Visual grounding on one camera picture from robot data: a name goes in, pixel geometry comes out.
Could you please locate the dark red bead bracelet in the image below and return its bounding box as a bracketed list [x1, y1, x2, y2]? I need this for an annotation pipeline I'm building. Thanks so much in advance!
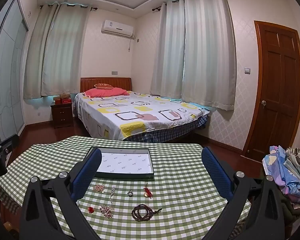
[131, 204, 163, 222]

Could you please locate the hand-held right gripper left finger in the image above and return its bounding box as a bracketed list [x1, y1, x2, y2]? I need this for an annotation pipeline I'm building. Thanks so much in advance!
[19, 148, 103, 240]

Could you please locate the blue plaid bed skirt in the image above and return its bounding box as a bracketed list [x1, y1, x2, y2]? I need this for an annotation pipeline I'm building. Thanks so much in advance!
[122, 114, 210, 143]

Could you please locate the dark green tray box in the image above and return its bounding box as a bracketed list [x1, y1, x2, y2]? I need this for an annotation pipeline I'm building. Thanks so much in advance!
[84, 147, 155, 180]

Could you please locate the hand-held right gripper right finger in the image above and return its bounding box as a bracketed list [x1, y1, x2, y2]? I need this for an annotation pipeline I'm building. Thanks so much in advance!
[201, 147, 283, 240]

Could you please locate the wooden bed headboard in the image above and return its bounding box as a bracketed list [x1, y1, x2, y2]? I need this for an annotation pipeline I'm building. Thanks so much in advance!
[80, 77, 132, 93]

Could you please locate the dark wooden nightstand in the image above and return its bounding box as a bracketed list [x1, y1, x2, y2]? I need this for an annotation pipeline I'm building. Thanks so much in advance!
[51, 103, 74, 129]

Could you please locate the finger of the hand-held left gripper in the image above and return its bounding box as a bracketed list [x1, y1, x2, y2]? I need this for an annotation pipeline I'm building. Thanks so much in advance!
[0, 134, 18, 161]

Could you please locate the glass wardrobe sliding door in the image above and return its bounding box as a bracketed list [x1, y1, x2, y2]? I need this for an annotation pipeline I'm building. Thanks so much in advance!
[0, 0, 29, 145]

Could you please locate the pile of colourful clothes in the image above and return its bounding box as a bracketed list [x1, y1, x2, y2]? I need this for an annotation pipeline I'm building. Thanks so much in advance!
[262, 145, 300, 203]

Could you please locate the white air conditioner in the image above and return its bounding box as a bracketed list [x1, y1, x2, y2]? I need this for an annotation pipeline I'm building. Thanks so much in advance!
[101, 19, 135, 40]

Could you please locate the red knot charm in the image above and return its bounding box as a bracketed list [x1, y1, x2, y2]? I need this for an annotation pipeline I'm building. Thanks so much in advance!
[143, 183, 153, 199]

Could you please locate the wide white curtain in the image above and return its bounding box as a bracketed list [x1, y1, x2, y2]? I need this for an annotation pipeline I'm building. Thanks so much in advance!
[181, 0, 237, 111]
[41, 3, 89, 98]

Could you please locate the pink pillow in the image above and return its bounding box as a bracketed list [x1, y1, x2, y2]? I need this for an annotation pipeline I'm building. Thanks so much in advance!
[83, 87, 130, 98]

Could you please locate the green checked tablecloth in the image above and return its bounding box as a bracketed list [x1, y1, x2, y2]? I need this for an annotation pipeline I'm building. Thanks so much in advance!
[0, 135, 253, 240]

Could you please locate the brown wooden door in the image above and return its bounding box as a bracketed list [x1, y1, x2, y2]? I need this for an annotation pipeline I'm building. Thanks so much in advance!
[242, 20, 300, 160]

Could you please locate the narrow white curtain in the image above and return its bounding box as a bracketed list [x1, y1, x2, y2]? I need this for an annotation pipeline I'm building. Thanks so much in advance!
[23, 4, 59, 100]
[150, 1, 185, 98]

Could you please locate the red box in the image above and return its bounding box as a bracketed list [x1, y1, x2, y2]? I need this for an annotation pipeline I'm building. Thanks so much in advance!
[54, 97, 72, 105]

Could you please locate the curtain rod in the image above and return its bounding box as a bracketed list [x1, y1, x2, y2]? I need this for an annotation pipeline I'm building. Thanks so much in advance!
[151, 0, 232, 12]
[40, 4, 98, 12]

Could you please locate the patterned white bed sheet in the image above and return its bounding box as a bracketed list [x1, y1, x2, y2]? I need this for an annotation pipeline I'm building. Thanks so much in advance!
[74, 90, 210, 140]

